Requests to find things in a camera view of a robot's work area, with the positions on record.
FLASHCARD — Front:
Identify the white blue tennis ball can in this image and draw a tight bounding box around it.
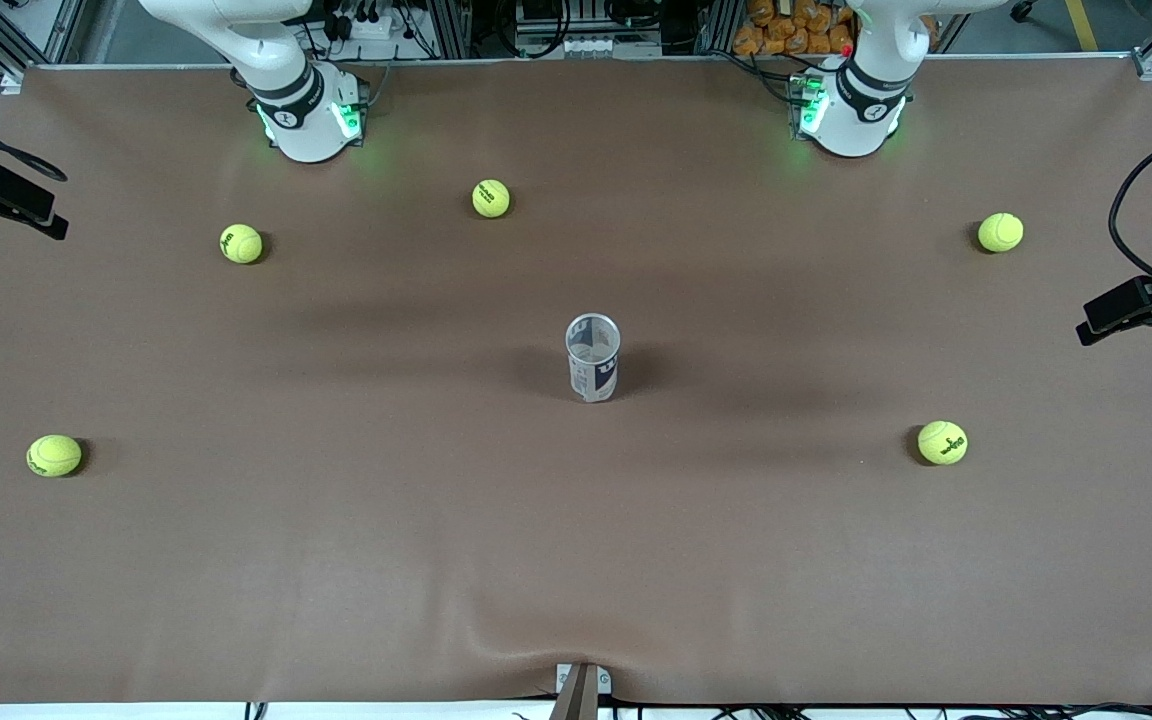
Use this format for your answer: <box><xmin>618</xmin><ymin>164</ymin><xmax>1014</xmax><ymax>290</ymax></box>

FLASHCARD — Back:
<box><xmin>565</xmin><ymin>313</ymin><xmax>623</xmax><ymax>404</ymax></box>

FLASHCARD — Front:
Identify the yellow tennis ball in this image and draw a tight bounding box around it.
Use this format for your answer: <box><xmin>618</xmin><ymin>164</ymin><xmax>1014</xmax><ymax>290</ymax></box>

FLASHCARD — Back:
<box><xmin>26</xmin><ymin>434</ymin><xmax>83</xmax><ymax>478</ymax></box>
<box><xmin>917</xmin><ymin>420</ymin><xmax>969</xmax><ymax>466</ymax></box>
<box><xmin>977</xmin><ymin>211</ymin><xmax>1025</xmax><ymax>254</ymax></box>
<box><xmin>219</xmin><ymin>223</ymin><xmax>264</xmax><ymax>265</ymax></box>
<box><xmin>471</xmin><ymin>178</ymin><xmax>512</xmax><ymax>219</ymax></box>

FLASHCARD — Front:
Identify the white power strip with plugs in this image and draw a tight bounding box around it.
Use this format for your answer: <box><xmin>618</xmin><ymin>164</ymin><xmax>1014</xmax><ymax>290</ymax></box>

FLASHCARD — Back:
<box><xmin>321</xmin><ymin>0</ymin><xmax>407</xmax><ymax>46</ymax></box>

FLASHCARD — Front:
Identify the orange packages pile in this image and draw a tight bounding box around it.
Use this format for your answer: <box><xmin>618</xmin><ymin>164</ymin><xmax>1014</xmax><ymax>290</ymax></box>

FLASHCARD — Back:
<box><xmin>733</xmin><ymin>0</ymin><xmax>857</xmax><ymax>57</ymax></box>

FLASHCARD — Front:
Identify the brown table mat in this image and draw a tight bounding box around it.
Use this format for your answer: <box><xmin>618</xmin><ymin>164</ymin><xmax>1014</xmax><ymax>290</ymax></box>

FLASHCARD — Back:
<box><xmin>0</xmin><ymin>58</ymin><xmax>1152</xmax><ymax>706</ymax></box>

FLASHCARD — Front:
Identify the metal clamp bracket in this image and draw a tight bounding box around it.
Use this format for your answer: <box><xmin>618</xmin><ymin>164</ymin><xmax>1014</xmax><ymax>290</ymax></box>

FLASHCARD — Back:
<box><xmin>548</xmin><ymin>662</ymin><xmax>613</xmax><ymax>720</ymax></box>

